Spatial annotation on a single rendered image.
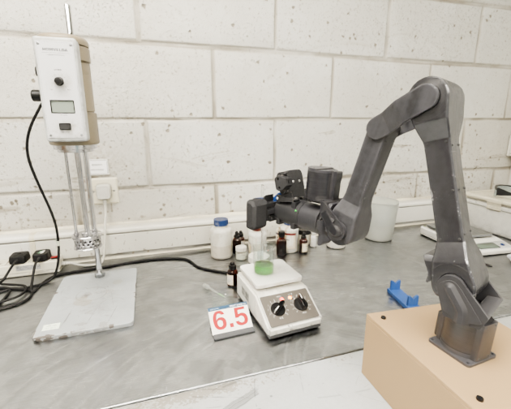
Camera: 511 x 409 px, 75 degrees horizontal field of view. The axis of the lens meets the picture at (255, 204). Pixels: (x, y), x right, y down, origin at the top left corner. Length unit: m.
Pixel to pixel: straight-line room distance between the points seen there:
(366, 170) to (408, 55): 1.02
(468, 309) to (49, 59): 0.83
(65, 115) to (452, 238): 0.73
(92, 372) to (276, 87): 1.00
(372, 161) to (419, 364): 0.31
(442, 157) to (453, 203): 0.06
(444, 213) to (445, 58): 1.20
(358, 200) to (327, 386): 0.32
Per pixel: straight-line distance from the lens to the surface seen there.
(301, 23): 1.33
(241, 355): 0.72
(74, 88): 0.80
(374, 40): 1.47
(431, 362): 0.57
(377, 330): 0.62
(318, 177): 0.63
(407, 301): 0.92
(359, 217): 0.61
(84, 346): 0.81
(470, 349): 0.59
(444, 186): 0.54
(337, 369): 0.70
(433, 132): 0.54
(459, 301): 0.54
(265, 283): 0.77
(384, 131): 0.57
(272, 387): 0.65
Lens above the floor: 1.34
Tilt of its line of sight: 14 degrees down
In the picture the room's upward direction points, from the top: straight up
